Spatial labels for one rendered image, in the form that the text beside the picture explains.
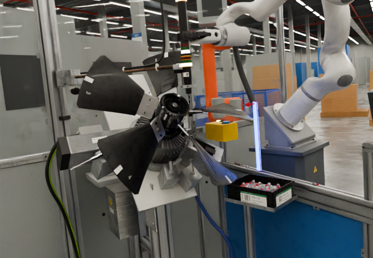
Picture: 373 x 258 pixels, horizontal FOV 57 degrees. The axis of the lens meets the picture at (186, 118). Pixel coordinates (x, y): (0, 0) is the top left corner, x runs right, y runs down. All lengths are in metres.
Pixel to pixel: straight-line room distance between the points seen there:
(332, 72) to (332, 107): 8.85
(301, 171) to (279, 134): 0.20
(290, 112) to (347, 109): 8.69
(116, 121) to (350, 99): 9.25
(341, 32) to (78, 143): 1.14
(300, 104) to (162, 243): 0.92
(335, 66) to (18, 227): 1.71
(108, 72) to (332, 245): 1.08
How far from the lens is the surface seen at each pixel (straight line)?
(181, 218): 2.31
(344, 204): 1.37
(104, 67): 1.36
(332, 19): 1.57
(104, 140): 1.13
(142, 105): 1.34
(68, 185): 1.83
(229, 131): 1.78
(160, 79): 1.48
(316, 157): 1.87
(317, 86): 1.72
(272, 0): 1.45
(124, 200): 1.61
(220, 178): 1.21
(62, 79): 1.72
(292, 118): 1.81
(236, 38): 1.50
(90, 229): 2.09
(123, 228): 1.65
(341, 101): 10.45
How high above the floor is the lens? 1.30
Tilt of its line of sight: 6 degrees down
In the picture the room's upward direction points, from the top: 5 degrees counter-clockwise
